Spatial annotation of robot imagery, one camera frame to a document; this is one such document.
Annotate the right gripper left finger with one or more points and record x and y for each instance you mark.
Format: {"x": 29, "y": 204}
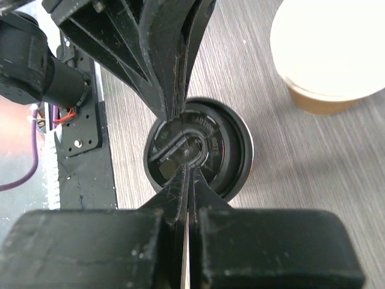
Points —
{"x": 149, "y": 45}

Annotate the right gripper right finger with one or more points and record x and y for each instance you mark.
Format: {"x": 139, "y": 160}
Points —
{"x": 184, "y": 233}

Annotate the black lid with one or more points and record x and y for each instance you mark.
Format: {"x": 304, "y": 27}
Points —
{"x": 208, "y": 135}

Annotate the paper cup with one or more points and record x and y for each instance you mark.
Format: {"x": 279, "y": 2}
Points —
{"x": 330, "y": 54}

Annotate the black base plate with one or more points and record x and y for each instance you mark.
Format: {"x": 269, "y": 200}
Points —
{"x": 85, "y": 172}

